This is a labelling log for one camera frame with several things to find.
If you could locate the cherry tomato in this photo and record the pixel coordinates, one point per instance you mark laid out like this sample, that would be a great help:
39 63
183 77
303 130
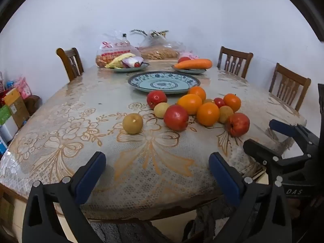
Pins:
137 64

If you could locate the wooden chair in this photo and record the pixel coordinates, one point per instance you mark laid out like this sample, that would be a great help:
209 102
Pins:
66 60
293 73
236 52

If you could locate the cardboard box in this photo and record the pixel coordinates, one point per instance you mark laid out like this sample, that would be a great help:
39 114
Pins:
16 106

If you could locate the green leafy garland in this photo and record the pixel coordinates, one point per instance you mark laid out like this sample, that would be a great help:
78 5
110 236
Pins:
138 31

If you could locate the grey fuzzy cloth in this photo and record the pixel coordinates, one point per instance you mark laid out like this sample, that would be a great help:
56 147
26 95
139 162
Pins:
131 232

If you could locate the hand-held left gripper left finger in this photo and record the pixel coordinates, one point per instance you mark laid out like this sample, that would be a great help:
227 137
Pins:
91 174

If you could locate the large blue patterned plate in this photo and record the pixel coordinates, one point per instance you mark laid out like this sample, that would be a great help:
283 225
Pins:
162 83

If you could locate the halved red onion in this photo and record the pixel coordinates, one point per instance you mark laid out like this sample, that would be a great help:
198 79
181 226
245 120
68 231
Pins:
130 62

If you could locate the large yellowish orange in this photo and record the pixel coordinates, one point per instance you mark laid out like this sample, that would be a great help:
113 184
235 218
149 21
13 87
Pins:
191 103

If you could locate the green box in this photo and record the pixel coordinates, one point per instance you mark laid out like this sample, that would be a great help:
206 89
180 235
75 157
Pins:
4 115

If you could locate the red tomato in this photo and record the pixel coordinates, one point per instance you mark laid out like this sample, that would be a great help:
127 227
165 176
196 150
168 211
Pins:
183 59

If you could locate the carrot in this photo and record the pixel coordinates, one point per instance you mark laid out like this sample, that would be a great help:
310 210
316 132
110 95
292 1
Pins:
195 63

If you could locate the bagged sliced bread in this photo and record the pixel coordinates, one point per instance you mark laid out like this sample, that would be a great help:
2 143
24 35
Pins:
111 52

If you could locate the small red apple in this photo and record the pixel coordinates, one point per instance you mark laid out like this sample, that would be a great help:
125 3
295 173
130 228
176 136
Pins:
219 102

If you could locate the small yellow pear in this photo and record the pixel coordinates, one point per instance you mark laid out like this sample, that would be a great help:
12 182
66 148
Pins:
208 101

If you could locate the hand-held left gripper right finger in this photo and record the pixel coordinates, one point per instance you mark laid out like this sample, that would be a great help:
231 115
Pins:
225 179

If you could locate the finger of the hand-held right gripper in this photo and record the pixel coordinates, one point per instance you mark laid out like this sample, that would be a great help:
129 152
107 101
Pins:
258 150
279 127

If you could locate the small blue plate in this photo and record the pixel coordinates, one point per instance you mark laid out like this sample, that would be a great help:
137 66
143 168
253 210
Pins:
121 70
189 71

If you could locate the blue white milk carton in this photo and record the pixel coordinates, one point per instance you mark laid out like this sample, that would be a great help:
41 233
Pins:
2 145

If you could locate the pink snack packet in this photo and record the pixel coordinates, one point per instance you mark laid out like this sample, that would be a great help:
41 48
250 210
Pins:
24 88

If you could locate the pink packets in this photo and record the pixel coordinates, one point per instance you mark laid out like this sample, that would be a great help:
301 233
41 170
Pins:
189 55

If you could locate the white box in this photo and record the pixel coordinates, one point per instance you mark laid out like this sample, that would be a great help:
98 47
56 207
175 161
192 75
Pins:
7 131

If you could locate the napa cabbage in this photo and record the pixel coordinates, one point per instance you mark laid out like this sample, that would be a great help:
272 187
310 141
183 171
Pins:
117 61

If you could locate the bagged dried noodles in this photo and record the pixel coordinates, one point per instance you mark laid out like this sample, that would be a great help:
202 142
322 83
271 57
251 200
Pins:
157 53

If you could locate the blue snack packet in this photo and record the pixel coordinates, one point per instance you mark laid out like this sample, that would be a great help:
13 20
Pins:
10 84

